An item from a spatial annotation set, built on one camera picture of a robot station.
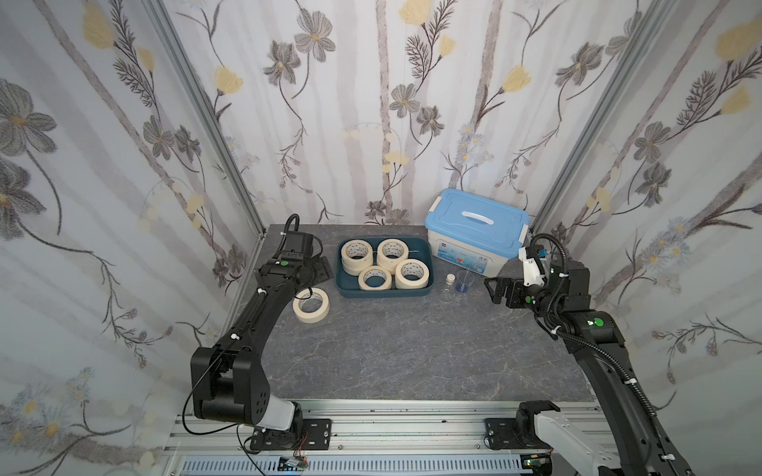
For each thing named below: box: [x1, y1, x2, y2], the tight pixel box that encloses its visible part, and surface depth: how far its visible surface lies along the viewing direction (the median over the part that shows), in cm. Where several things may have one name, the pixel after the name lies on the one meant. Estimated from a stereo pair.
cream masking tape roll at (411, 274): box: [394, 257, 430, 290], surface depth 100 cm
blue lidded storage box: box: [424, 188, 530, 277], surface depth 103 cm
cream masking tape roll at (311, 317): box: [291, 287, 331, 325], surface depth 97 cm
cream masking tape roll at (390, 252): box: [377, 238, 410, 275], surface depth 109 cm
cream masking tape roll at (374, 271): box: [357, 265, 392, 292], surface depth 103 cm
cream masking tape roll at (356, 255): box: [341, 238, 374, 276], surface depth 107 cm
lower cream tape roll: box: [341, 255, 373, 277], surface depth 106 cm
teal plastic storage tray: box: [335, 237, 435, 298], surface depth 104 cm
